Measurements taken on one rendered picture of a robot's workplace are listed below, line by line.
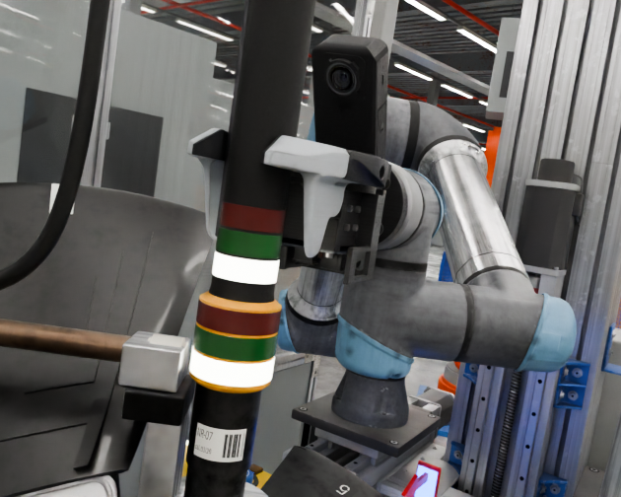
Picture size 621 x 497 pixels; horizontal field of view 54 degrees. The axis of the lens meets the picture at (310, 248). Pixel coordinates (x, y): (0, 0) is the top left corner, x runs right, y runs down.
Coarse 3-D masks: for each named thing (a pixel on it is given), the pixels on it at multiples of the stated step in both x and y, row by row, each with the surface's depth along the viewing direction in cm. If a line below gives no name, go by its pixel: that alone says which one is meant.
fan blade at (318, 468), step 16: (304, 448) 59; (288, 464) 56; (304, 464) 56; (320, 464) 57; (336, 464) 58; (272, 480) 53; (288, 480) 54; (304, 480) 54; (320, 480) 55; (336, 480) 55; (352, 480) 56; (272, 496) 51; (288, 496) 51; (304, 496) 52; (320, 496) 52; (336, 496) 53; (352, 496) 54; (368, 496) 55
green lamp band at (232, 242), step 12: (228, 240) 30; (240, 240) 30; (252, 240) 30; (264, 240) 30; (276, 240) 31; (228, 252) 30; (240, 252) 30; (252, 252) 30; (264, 252) 30; (276, 252) 31
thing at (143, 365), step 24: (144, 336) 32; (120, 360) 31; (144, 360) 31; (168, 360) 31; (120, 384) 31; (144, 384) 31; (168, 384) 31; (192, 384) 33; (144, 408) 30; (168, 408) 30; (168, 432) 31; (144, 456) 31; (168, 456) 31; (144, 480) 31; (168, 480) 31
